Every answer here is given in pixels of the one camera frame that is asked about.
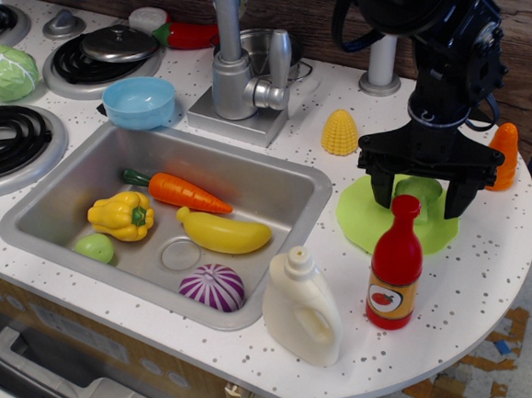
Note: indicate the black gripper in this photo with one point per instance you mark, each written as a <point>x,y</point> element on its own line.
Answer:
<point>433,148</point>

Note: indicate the green toy broccoli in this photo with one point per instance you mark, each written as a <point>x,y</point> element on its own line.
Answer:
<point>427,190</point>

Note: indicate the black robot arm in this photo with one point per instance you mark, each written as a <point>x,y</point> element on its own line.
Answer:
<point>457,52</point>

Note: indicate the light blue plastic bowl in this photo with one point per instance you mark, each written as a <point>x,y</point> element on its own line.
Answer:
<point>139,103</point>

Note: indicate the light green plastic plate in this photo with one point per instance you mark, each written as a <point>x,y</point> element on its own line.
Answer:
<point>363,221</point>

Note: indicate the red toy ketchup bottle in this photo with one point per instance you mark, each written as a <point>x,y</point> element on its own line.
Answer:
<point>397,264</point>

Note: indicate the yellow toy corn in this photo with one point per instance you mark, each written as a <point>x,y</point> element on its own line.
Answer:
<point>340,134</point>

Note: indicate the orange toy carrot cone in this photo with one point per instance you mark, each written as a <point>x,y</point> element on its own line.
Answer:
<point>505,140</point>

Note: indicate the grey support pole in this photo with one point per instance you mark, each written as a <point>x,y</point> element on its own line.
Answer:
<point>380,80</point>

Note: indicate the white toy detergent jug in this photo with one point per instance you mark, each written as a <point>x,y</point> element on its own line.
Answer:
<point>299,309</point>

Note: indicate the silver toy faucet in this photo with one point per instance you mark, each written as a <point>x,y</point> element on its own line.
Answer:
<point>240,105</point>

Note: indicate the yellow toy banana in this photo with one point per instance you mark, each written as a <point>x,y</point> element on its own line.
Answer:
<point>223,235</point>

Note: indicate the stainless steel sink basin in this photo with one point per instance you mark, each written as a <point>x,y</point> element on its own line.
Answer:
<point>285,196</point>

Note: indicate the small steel pot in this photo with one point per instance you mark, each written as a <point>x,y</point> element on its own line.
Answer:
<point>256,41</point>

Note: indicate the purple striped toy onion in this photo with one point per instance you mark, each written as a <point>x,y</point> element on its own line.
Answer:
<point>216,286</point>

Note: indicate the orange toy carrot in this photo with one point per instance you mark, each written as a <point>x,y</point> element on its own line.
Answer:
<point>176,191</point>

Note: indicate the red toy chili pepper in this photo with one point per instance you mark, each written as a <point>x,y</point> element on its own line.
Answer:
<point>183,36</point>

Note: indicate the yellow toy bell pepper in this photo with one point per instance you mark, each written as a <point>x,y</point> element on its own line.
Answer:
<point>127,216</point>

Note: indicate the green toy apple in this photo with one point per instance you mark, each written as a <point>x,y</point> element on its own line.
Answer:
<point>95,246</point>

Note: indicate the steel pot lid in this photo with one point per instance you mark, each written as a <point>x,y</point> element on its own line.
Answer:
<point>119,44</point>

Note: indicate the back right stove burner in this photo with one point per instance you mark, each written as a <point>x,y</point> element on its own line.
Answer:
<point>69,73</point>

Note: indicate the grey stove knob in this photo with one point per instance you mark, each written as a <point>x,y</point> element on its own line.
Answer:
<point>64,25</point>

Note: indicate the front left stove burner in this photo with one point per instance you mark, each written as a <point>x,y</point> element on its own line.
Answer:
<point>32,142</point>

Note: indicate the green toy cabbage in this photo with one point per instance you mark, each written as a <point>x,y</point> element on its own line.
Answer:
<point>19,74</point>

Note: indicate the toy oven door handle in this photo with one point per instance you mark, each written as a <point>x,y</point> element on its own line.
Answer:
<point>29,369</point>

